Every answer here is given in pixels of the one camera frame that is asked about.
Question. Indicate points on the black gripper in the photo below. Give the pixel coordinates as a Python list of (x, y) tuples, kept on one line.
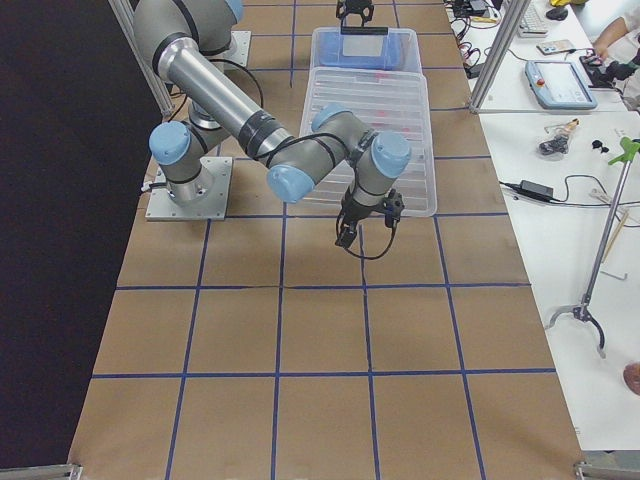
[(356, 6), (352, 212)]

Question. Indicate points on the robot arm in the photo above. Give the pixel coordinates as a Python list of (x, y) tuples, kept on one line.
[(177, 39)]

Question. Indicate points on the clear plastic storage box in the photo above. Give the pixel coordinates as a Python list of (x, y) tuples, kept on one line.
[(411, 56)]

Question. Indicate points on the keyboard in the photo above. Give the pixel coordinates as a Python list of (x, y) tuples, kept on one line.
[(532, 25)]

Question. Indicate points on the black power adapter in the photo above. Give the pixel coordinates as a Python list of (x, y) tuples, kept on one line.
[(536, 191)]

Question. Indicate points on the smartphone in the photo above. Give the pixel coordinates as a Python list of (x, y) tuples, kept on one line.
[(555, 47)]

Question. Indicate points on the plastic bag with parts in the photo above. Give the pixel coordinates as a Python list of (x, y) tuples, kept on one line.
[(558, 139)]

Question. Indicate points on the teach pendant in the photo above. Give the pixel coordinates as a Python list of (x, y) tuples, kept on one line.
[(557, 85)]

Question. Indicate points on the allen key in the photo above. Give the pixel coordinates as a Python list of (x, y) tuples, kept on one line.
[(618, 277)]

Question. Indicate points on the person at desk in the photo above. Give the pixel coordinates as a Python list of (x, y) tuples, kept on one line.
[(619, 42)]

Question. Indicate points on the reacher grabber tool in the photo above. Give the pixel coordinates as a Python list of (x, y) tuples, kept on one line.
[(580, 311)]

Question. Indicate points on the black box latch handle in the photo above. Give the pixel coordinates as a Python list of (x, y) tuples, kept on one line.
[(363, 30)]

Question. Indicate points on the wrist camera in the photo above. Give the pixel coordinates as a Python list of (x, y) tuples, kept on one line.
[(392, 208)]

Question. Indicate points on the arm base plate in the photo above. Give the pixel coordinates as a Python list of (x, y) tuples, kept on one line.
[(235, 56), (204, 197)]

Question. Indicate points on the aluminium frame post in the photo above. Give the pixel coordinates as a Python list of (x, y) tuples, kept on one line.
[(506, 33)]

